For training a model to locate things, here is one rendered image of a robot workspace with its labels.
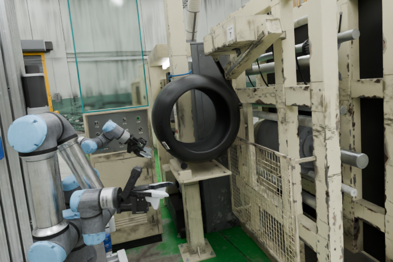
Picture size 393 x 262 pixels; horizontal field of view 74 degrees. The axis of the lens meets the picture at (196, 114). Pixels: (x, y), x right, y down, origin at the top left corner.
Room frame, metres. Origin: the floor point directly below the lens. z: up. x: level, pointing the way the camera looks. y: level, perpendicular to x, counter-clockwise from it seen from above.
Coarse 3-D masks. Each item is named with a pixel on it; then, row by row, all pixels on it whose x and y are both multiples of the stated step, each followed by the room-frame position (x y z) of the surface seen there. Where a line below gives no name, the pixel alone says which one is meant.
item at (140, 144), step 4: (132, 136) 1.58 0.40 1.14; (128, 140) 1.57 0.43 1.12; (132, 140) 1.57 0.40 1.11; (136, 140) 1.59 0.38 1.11; (140, 140) 1.61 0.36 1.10; (132, 144) 1.61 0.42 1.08; (136, 144) 1.59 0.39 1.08; (140, 144) 1.60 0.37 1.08; (144, 144) 1.62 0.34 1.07; (132, 148) 1.60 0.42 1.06; (136, 148) 1.59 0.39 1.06; (140, 148) 1.58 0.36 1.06; (136, 152) 1.62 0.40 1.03
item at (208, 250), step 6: (204, 240) 2.22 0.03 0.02; (180, 246) 2.17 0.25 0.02; (210, 246) 2.13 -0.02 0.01; (180, 252) 2.10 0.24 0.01; (204, 252) 2.05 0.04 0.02; (210, 252) 2.05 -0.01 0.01; (186, 258) 2.00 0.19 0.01; (192, 258) 1.99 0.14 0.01; (198, 258) 1.99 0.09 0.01; (204, 258) 1.98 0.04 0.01
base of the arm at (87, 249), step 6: (78, 246) 0.98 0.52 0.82; (84, 246) 1.00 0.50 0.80; (90, 246) 1.03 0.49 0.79; (72, 252) 0.97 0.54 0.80; (78, 252) 0.98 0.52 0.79; (84, 252) 0.99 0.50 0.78; (90, 252) 1.01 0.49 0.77; (66, 258) 0.97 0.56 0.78; (72, 258) 0.96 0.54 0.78; (78, 258) 0.97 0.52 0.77; (84, 258) 0.98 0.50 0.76; (90, 258) 1.01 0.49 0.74; (96, 258) 1.04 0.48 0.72
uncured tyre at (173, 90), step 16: (176, 80) 1.69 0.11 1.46; (192, 80) 1.66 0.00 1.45; (208, 80) 1.69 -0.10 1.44; (160, 96) 1.66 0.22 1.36; (176, 96) 1.63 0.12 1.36; (224, 96) 1.71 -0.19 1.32; (160, 112) 1.62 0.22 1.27; (224, 112) 1.99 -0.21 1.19; (160, 128) 1.61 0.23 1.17; (224, 128) 1.97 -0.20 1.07; (176, 144) 1.62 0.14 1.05; (192, 144) 1.94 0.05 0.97; (208, 144) 1.96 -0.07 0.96; (224, 144) 1.70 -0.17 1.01; (192, 160) 1.67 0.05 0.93; (208, 160) 1.71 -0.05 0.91
